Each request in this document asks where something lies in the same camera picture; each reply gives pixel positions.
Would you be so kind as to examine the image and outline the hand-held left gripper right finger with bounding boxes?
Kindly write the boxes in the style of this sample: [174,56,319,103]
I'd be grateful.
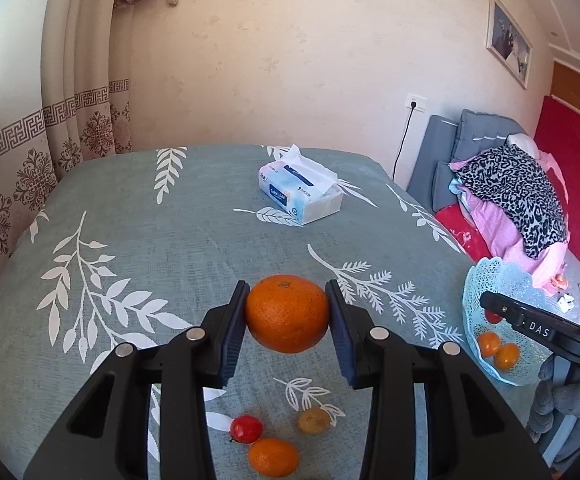
[324,280,553,480]

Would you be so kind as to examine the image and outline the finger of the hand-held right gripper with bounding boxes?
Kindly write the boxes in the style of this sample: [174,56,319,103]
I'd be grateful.
[480,291,523,330]

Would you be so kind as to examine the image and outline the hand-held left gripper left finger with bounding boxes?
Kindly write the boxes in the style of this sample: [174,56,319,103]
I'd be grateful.
[24,280,251,480]

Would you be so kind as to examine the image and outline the light blue plastic fruit basket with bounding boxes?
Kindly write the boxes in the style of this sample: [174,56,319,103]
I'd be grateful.
[462,256,571,387]

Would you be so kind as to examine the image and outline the large orange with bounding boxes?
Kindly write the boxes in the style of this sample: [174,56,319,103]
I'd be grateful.
[245,275,331,354]

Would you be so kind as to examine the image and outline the yellow-brown fruit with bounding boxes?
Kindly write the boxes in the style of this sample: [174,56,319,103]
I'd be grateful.
[297,407,331,436]

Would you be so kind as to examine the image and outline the grey fleece fabric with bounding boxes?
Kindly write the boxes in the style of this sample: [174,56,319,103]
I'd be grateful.
[527,350,580,476]

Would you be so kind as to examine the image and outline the pile of clothes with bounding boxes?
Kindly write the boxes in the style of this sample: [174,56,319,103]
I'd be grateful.
[450,152,578,286]

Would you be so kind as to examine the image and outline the red floral blanket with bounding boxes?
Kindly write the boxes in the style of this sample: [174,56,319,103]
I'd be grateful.
[435,205,482,254]

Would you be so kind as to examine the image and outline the teal leaf-print tablecloth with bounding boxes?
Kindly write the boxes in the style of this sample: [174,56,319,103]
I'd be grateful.
[0,144,538,480]

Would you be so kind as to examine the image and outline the leopard print cloth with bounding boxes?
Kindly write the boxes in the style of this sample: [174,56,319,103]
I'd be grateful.
[450,145,568,260]

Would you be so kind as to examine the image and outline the grey pillow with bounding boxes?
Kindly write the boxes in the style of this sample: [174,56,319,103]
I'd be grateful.
[432,160,458,212]

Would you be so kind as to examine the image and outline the blue white tissue pack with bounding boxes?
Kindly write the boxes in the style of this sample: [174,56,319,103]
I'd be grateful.
[258,144,345,226]

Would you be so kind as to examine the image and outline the white pillow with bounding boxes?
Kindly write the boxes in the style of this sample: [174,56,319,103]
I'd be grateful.
[507,132,541,158]

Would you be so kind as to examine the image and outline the grey quilted cushion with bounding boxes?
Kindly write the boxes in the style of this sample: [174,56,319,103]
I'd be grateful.
[452,109,528,161]

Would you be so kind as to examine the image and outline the patterned beige curtain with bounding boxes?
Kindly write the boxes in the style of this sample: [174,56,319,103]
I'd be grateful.
[0,0,181,426]

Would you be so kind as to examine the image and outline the black power cable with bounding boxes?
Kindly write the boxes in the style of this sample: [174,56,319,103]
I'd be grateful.
[392,105,415,181]

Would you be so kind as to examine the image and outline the framed wall picture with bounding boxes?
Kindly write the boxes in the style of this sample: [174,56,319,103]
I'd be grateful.
[486,0,533,90]

